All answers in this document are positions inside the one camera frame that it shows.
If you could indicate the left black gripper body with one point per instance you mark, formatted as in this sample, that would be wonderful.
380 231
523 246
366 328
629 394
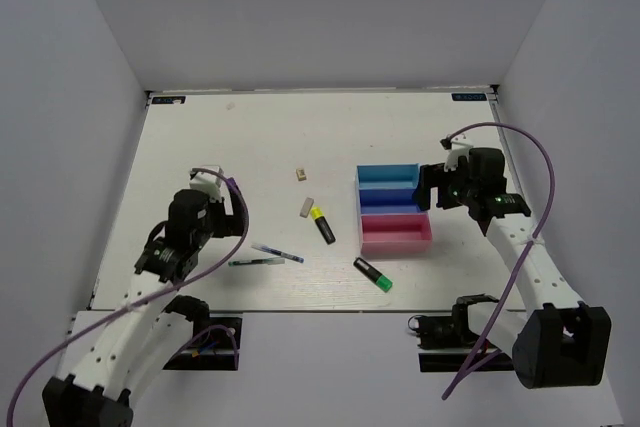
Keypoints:
203 233

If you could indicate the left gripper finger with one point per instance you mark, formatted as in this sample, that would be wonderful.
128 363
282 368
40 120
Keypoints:
222 230
237 218

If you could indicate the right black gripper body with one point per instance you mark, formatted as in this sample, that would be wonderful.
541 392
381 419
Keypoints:
460 187

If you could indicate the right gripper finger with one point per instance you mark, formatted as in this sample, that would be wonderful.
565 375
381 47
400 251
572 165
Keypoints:
433 175
422 195

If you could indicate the green pen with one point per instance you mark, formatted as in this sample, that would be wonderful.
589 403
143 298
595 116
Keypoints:
262 261

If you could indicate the blue pen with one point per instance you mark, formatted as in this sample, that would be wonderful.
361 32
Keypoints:
278 253

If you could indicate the white eraser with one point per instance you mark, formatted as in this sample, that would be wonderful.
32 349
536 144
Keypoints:
306 207

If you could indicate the small beige sharpener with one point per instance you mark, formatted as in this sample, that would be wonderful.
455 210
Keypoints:
301 174

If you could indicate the yellow highlighter marker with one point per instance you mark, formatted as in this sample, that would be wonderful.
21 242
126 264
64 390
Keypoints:
322 225

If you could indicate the green highlighter marker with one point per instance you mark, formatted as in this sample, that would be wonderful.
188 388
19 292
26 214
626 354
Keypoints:
373 274

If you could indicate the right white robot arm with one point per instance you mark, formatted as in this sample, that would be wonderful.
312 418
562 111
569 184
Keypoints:
561 341

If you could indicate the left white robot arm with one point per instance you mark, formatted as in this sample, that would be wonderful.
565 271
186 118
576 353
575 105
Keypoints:
157 322

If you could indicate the dark blue tray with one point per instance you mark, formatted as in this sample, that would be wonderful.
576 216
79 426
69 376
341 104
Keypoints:
382 201

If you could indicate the pink tray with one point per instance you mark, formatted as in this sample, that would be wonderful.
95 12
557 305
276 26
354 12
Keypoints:
394 234

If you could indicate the light blue tray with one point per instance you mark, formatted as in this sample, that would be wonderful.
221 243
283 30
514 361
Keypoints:
390 176

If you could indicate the right blue table label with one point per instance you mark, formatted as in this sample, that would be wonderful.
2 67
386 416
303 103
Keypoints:
469 97

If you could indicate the blue table label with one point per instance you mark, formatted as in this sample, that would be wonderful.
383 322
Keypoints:
469 97
168 100

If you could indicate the left blue table label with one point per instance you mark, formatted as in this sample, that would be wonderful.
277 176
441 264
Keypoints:
168 100

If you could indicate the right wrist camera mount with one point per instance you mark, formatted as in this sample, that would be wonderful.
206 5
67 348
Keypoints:
456 147

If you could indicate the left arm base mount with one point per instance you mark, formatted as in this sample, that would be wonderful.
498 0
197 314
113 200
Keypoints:
215 346

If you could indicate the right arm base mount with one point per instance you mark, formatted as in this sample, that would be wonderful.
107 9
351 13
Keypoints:
445 339

